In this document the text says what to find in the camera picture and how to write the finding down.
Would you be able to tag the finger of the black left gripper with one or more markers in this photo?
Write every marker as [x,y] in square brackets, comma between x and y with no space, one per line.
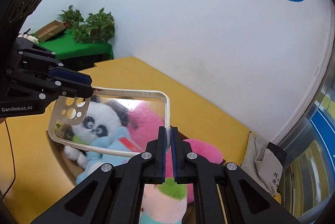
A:
[40,67]
[33,99]

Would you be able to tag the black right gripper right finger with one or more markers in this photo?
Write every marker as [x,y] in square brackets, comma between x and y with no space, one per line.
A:
[223,193]

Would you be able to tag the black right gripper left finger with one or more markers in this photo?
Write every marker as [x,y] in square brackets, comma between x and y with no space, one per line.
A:
[112,194]

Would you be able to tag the pink pig plush toy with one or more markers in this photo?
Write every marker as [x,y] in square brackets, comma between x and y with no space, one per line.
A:
[164,203]

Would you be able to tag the light blue plush toy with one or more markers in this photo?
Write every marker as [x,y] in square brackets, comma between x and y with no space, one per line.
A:
[104,158]

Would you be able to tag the panda plush toy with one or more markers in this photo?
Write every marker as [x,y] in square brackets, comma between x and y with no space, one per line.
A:
[101,120]

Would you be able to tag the clear white phone case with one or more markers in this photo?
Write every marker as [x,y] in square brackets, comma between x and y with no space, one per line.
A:
[148,110]

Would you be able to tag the green cloth covered table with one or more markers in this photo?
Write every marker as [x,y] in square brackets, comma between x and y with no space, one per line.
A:
[78,55]

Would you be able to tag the small cardboard box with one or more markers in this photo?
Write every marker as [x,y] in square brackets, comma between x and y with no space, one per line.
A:
[49,30]

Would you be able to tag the beige canvas tote bag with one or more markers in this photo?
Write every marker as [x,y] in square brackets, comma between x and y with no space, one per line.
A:
[264,162]

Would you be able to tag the brown cardboard box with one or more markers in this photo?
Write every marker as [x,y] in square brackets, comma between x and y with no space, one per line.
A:
[71,168]

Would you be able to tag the green potted plant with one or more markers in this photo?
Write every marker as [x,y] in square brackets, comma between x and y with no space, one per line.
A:
[70,16]
[99,27]

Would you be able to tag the blue banner glass partition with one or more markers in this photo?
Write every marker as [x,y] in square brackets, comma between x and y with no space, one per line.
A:
[307,183]

